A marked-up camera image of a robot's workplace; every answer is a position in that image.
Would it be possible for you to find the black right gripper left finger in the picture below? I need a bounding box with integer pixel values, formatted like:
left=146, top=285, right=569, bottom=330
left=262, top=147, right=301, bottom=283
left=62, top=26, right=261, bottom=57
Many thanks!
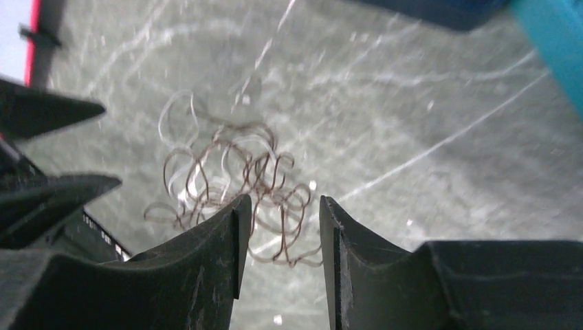
left=1, top=195, right=252, bottom=329

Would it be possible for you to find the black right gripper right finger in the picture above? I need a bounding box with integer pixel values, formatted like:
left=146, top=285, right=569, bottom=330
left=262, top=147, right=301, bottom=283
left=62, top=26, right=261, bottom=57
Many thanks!
left=319, top=196, right=582, bottom=329

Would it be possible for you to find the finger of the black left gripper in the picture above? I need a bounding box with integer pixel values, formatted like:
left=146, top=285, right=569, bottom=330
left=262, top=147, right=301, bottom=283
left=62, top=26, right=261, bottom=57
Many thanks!
left=1, top=80, right=106, bottom=140
left=1, top=173, right=122, bottom=250

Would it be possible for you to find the dark brown thin cable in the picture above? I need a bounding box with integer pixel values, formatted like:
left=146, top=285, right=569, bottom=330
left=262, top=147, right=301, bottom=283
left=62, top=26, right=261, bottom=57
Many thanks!
left=143, top=119, right=323, bottom=269

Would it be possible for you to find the pink framed whiteboard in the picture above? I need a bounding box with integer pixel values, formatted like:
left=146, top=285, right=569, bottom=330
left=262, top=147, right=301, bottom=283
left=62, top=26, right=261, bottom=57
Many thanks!
left=1, top=0, right=41, bottom=86

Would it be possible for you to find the black whiteboard clip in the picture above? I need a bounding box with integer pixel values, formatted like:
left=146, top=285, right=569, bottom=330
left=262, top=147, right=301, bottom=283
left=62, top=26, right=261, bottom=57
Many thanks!
left=19, top=25, right=63, bottom=48

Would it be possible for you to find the dark blue plastic bin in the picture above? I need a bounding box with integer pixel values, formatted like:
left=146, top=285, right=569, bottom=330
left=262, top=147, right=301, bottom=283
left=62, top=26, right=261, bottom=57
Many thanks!
left=361, top=0, right=509, bottom=32

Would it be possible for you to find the teal plastic bin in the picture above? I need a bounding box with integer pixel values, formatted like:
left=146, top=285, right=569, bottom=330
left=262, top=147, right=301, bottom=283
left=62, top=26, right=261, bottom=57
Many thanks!
left=510, top=0, right=582, bottom=115

